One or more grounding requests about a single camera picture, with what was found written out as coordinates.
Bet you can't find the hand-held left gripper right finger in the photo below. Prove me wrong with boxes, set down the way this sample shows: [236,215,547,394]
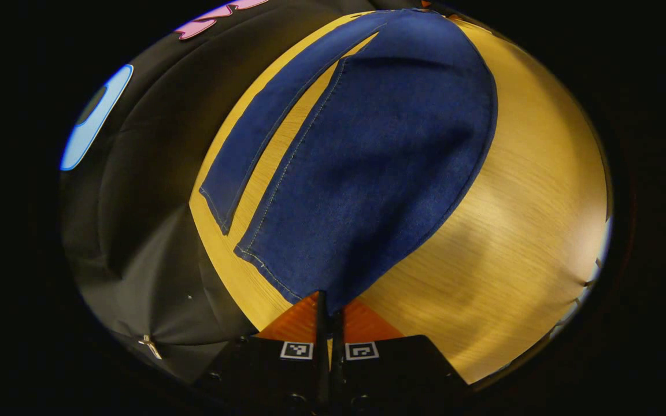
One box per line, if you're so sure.
[331,298,470,414]

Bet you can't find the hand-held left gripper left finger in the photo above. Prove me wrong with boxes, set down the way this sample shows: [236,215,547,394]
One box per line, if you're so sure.
[194,291,330,414]

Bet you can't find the blue denim jeans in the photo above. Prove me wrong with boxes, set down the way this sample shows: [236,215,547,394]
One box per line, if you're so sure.
[199,8,499,316]

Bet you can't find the silver binder clip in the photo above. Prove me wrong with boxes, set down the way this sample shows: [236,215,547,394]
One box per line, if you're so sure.
[138,334,163,360]

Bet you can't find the black backdrop cloth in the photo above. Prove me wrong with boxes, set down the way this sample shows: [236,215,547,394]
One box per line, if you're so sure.
[58,0,380,385]

